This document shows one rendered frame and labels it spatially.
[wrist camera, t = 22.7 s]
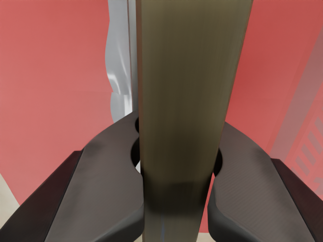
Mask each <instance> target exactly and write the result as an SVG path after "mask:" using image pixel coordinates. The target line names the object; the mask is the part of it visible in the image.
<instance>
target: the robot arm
mask: <svg viewBox="0 0 323 242"><path fill-rule="evenodd" d="M139 161H140V148H139V113H138V111H137V110H135V111H132V112H131V113H129V114H128V115H126V116H125V117H123V118H121V119H120V120H118V121H117V122H115V123H114V124H112V125H111V126H109V127H107V128H106V129H104V130H103V131H102V132H100V133H99V134H97V135H96V136H95V137H94V138H93V139H92V140H90V141H89V142H88V143H87V144H86V145H85V147H84V148H83V149H82V150H81V151H74V152H73V153H72V154H71V155H70V156H69V157H68V158H67V159H66V160H65V161H64V162H63V163H62V164H61V165H60V166H59V167H58V168H57V169H56V170H55V171H54V172H53V173H52V174H51V175H50V176H49V177H48V178H47V179H46V180H45V181H44V182H43V183H42V184H41V185H40V186H39V187H38V188H37V189H36V190H35V191H34V192H33V193H32V194H31V195H30V196H29V197H28V198H27V199H26V200H25V201H24V202H23V203H22V204H21V205H20V206H19V207H18V209H17V210H16V211H15V212H14V213H13V214H12V215H11V217H10V218H9V219H8V220H7V221H6V223H5V224H4V225H3V226H2V228H1V229H0V242H134V241H135V240H136V239H137V238H138V237H140V236H141V234H142V233H143V231H144V195H143V177H142V175H141V174H140V173H139V172H138V171H137V169H136V166H137V164H138V163H139ZM213 174H214V176H215V178H214V181H213V185H212V189H211V194H210V198H209V202H208V206H207V214H208V231H209V234H210V236H211V237H212V238H213V239H214V240H215V241H216V242H323V200H322V199H321V198H320V197H319V196H317V195H316V194H315V193H314V192H313V191H312V190H311V189H310V188H309V187H308V186H307V185H306V184H305V183H304V182H303V181H302V180H301V179H300V178H299V177H298V176H297V175H296V174H295V173H294V172H293V171H292V170H291V169H290V168H288V167H287V166H286V165H285V164H284V163H283V162H282V161H281V160H280V159H276V158H271V157H270V156H269V155H268V154H267V153H266V152H265V151H264V150H263V149H262V148H261V147H260V146H259V145H258V144H257V143H255V142H254V141H253V140H252V139H250V138H249V137H248V136H246V135H245V134H244V133H242V132H241V131H239V130H238V129H236V128H235V127H233V126H232V125H230V124H228V123H227V122H224V128H223V132H222V136H221V140H220V144H219V148H218V153H217V157H216V161H215V165H214V169H213Z"/></svg>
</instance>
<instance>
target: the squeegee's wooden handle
mask: <svg viewBox="0 0 323 242"><path fill-rule="evenodd" d="M253 1H254V0H136V29H137V79H138V113H139V148H140V174H141V175H142V177H143V195H144V231H143V233H142V242H197V237H198V233H199V228H200V224H201V220H202V216H203V211H204V207H205V204H206V199H207V195H208V191H209V187H210V182H211V178H212V173H213V169H214V165H215V161H216V157H217V153H218V148H219V144H220V140H221V136H222V132H223V128H224V122H225V118H226V114H227V110H228V106H229V102H230V98H231V93H232V90H233V85H234V81H235V77H236V72H237V68H238V64H239V59H240V55H241V51H242V47H243V43H244V39H245V34H246V30H247V26H248V21H249V17H250V13H251V8H252V4H253Z"/></svg>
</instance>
